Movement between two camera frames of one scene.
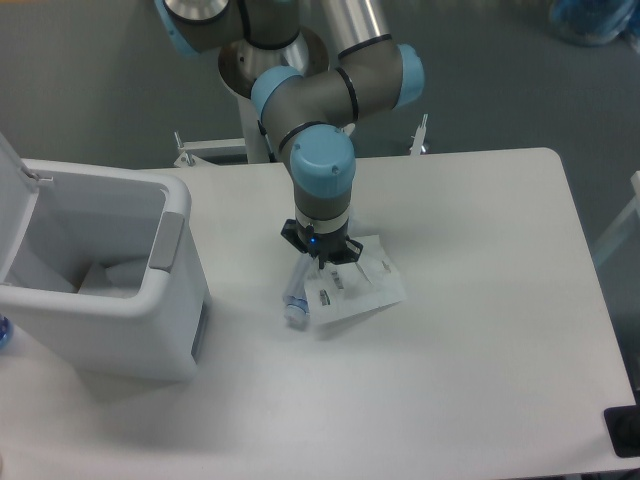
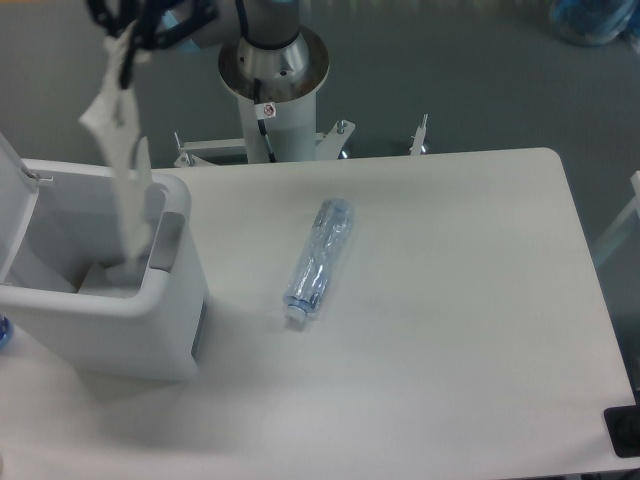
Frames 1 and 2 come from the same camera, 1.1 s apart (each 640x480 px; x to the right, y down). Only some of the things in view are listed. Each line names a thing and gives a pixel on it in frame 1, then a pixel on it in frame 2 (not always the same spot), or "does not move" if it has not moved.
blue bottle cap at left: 6,331 does not move
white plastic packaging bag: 368,282 to 114,120
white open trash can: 100,268 does not move
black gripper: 332,248 to 160,25
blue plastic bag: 594,22 does not move
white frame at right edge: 608,239 does not move
